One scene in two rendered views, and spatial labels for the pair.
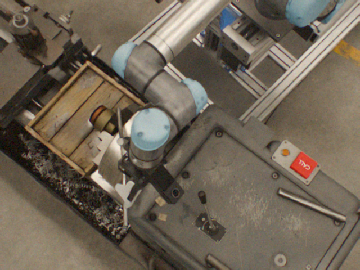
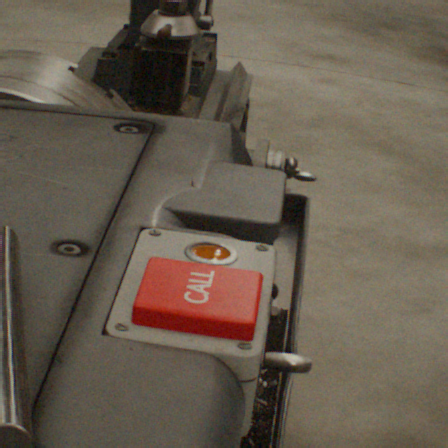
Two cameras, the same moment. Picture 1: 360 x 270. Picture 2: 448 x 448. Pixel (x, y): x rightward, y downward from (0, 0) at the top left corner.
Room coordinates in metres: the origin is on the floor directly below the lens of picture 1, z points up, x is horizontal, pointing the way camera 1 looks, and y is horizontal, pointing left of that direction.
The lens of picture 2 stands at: (0.07, -0.88, 1.55)
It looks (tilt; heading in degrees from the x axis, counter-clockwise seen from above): 23 degrees down; 60
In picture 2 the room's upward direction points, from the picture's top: 7 degrees clockwise
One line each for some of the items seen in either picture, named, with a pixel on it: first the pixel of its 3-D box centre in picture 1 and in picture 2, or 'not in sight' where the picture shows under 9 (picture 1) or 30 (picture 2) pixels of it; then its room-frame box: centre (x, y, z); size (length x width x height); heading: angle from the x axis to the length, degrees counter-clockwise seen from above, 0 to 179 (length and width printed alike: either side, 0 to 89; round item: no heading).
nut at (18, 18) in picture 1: (18, 18); (173, 1); (0.79, 0.59, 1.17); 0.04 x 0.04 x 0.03
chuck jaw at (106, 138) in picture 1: (105, 154); not in sight; (0.37, 0.24, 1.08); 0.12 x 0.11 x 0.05; 148
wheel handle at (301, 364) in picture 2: (95, 51); (284, 362); (0.93, 0.41, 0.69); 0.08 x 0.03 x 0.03; 147
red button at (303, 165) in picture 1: (303, 165); (198, 304); (0.35, -0.37, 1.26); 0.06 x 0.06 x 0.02; 57
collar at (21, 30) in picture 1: (21, 23); (170, 23); (0.79, 0.59, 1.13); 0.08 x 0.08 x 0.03
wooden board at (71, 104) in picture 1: (86, 117); not in sight; (0.55, 0.36, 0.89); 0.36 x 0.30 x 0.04; 147
